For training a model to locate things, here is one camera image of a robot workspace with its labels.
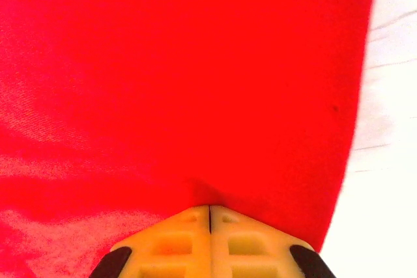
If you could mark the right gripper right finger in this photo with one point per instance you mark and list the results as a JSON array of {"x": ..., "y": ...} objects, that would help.
[{"x": 247, "y": 252}]

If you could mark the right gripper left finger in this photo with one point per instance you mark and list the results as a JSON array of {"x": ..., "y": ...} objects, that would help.
[{"x": 176, "y": 252}]

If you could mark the red printed t-shirt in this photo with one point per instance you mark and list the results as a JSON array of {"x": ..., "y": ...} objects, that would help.
[{"x": 195, "y": 79}]

